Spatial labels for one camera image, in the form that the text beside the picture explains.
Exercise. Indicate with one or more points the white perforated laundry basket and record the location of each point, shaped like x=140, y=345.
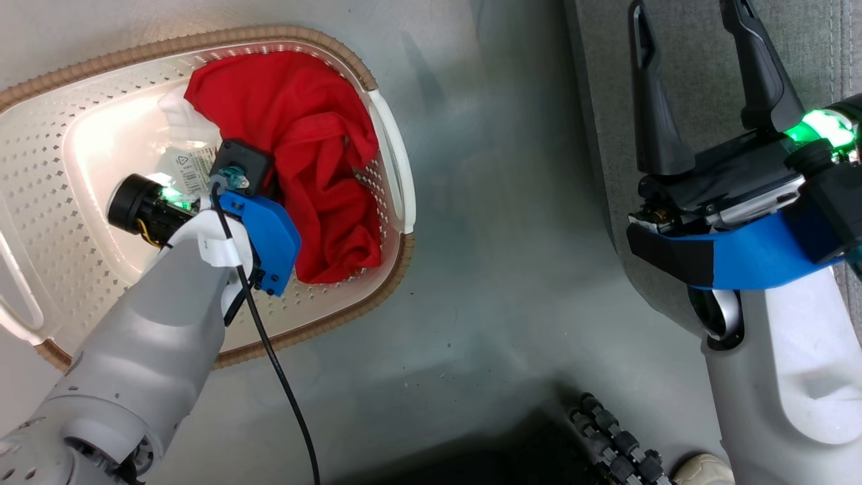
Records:
x=81, y=148

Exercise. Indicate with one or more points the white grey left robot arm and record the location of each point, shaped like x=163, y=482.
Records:
x=135, y=350

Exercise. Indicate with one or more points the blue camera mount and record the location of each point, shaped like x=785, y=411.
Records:
x=273, y=236
x=761, y=259

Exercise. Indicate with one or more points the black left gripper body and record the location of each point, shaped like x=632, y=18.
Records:
x=131, y=202

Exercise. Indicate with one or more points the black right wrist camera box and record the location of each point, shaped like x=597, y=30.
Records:
x=832, y=202

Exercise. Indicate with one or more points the clear plastic bag with label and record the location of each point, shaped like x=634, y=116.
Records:
x=185, y=162

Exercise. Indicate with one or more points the beige shoe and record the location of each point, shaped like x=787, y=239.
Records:
x=704, y=470

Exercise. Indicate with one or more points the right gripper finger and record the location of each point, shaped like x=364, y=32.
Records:
x=764, y=74
x=656, y=114

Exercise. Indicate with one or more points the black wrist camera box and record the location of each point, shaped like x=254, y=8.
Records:
x=832, y=202
x=248, y=162

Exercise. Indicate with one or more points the black roller wheel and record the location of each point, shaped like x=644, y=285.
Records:
x=619, y=441

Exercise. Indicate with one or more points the blue left camera mount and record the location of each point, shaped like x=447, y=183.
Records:
x=273, y=236

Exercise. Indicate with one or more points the blue right camera mount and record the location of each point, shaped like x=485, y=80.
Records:
x=761, y=259

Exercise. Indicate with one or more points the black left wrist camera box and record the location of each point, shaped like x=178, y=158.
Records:
x=248, y=162

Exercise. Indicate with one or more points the red cloth garment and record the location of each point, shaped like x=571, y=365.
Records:
x=303, y=148

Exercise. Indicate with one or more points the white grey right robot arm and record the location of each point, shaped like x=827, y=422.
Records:
x=788, y=391

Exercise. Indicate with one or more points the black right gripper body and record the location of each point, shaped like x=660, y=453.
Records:
x=734, y=178

